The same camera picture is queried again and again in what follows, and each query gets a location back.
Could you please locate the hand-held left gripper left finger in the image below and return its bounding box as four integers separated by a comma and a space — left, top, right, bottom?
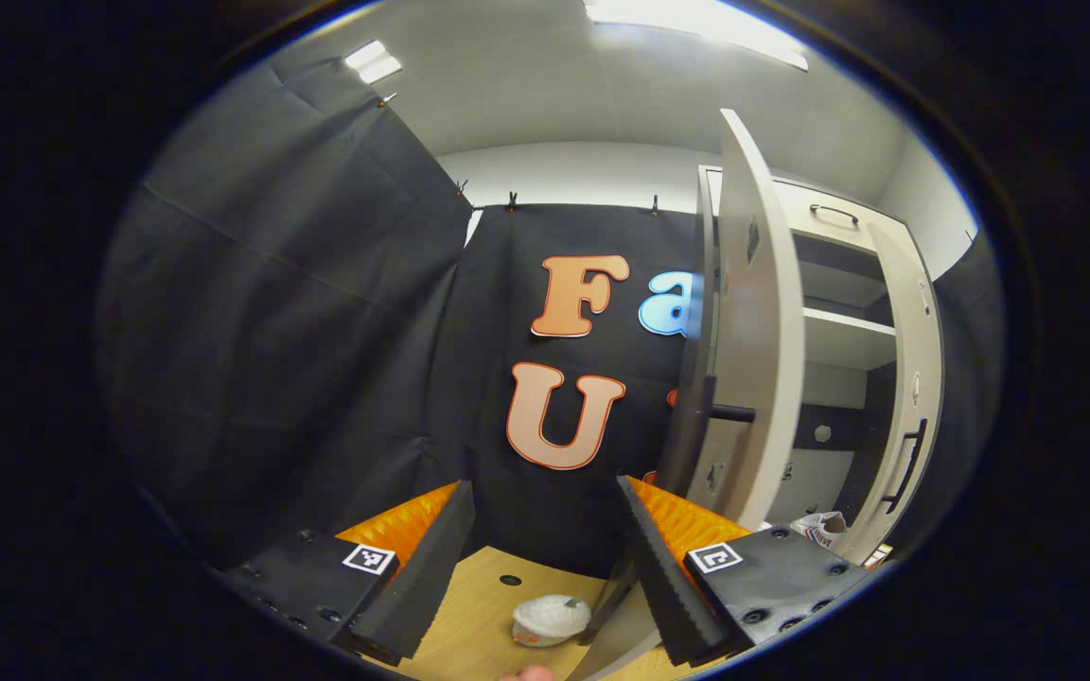
214, 480, 477, 668

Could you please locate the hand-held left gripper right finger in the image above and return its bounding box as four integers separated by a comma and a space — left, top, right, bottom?
616, 474, 887, 668

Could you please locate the white shoe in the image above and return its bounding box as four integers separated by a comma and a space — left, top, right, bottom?
789, 511, 851, 551

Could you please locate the white cabinet door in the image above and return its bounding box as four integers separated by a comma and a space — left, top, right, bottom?
566, 107, 807, 681
859, 219, 945, 567

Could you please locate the white shoe cabinet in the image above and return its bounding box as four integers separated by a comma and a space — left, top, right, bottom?
696, 166, 934, 568

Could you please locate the white cabinet drawer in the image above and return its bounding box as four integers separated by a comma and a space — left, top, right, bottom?
706, 168, 915, 249

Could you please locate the white round container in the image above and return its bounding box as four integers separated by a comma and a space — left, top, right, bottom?
511, 593, 594, 649

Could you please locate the black backdrop cloth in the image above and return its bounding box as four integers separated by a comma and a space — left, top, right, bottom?
96, 52, 475, 568
431, 203, 726, 578
933, 232, 1005, 531

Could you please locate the ceiling light panel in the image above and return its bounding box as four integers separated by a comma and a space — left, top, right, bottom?
343, 39, 404, 86
583, 0, 811, 72

